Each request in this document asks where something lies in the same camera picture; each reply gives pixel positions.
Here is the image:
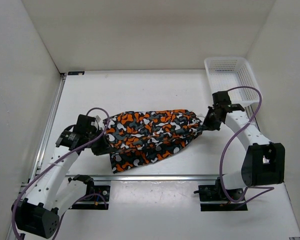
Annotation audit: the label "orange camouflage shorts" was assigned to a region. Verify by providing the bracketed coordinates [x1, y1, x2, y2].
[103, 109, 206, 174]

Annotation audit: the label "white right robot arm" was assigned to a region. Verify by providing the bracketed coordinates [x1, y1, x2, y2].
[203, 91, 285, 200]

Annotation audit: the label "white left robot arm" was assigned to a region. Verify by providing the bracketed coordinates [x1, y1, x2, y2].
[11, 113, 110, 240]

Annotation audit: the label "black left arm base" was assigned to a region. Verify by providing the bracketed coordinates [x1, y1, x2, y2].
[70, 181, 111, 211]

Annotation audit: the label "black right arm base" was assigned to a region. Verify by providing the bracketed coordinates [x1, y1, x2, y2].
[193, 179, 248, 212]

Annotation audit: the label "white plastic basket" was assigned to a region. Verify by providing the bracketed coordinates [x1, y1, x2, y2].
[204, 56, 259, 108]

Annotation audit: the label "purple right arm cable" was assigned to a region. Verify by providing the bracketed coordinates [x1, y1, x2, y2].
[219, 86, 275, 210]

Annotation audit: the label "aluminium table rail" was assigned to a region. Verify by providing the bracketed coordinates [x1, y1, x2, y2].
[92, 174, 218, 181]

